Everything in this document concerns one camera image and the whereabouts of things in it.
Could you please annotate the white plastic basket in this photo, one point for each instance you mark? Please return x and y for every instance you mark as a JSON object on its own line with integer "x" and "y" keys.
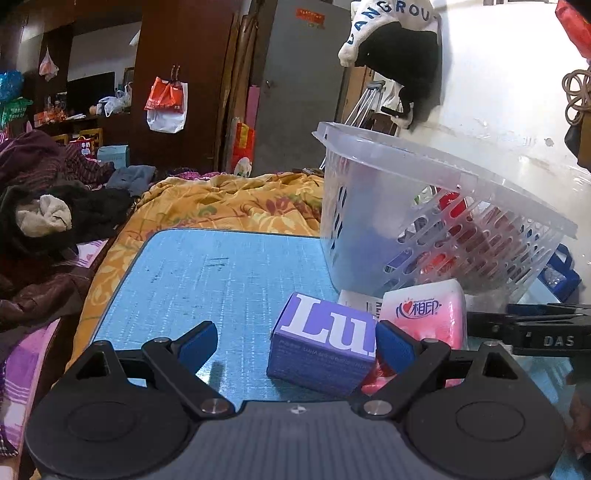
{"x": 397, "y": 214}

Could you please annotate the red plastic bag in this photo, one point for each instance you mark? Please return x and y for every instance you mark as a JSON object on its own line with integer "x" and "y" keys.
{"x": 575, "y": 25}

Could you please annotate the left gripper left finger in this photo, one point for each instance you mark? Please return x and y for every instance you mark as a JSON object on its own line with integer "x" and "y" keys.
{"x": 156, "y": 381}

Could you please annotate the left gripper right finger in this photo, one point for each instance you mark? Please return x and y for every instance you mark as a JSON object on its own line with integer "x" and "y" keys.
{"x": 422, "y": 367}

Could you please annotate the blue shopping bag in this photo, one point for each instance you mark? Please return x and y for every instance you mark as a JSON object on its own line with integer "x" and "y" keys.
{"x": 559, "y": 276}

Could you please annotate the light blue box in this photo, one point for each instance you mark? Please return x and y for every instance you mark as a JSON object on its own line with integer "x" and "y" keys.
{"x": 118, "y": 155}

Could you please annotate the orange white plastic bag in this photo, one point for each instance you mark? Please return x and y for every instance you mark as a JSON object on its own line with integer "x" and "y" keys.
{"x": 167, "y": 105}

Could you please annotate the pink heart tissue pack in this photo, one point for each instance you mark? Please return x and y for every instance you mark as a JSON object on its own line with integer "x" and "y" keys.
{"x": 434, "y": 310}

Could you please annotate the yellow floral blanket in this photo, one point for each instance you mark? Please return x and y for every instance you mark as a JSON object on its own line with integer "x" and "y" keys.
{"x": 285, "y": 203}

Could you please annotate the grey door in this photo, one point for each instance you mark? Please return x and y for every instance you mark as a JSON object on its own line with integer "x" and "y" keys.
{"x": 300, "y": 85}

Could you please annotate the purple Lux box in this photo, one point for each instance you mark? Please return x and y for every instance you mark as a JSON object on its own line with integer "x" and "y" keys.
{"x": 322, "y": 346}

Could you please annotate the white black hanging jacket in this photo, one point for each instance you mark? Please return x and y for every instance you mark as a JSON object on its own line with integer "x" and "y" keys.
{"x": 399, "y": 40}

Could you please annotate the purple clothes pile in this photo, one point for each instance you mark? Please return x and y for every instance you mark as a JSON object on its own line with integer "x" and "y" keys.
{"x": 33, "y": 160}

